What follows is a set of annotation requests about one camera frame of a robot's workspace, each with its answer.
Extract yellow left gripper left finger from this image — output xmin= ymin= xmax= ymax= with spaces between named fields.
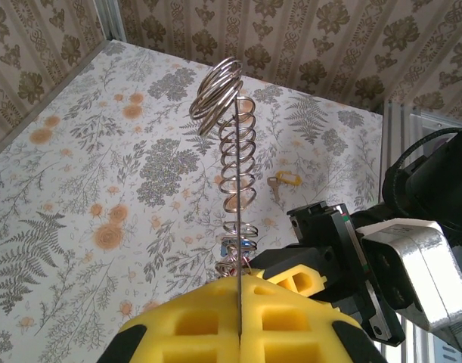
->
xmin=98 ymin=277 xmax=242 ymax=363

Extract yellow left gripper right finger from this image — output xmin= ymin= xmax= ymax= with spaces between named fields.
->
xmin=240 ymin=266 xmax=387 ymax=363

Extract key with yellow tag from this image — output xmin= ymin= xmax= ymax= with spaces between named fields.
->
xmin=267 ymin=170 xmax=302 ymax=202

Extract key with blue tag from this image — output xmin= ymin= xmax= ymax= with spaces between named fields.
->
xmin=218 ymin=237 xmax=250 ymax=262

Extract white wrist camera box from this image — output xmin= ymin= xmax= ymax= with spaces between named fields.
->
xmin=361 ymin=218 xmax=462 ymax=343

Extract black braided cable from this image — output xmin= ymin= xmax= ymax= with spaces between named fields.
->
xmin=387 ymin=127 xmax=462 ymax=190

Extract aluminium frame post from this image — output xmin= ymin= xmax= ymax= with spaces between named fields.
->
xmin=93 ymin=0 xmax=126 ymax=42
xmin=381 ymin=98 xmax=415 ymax=213

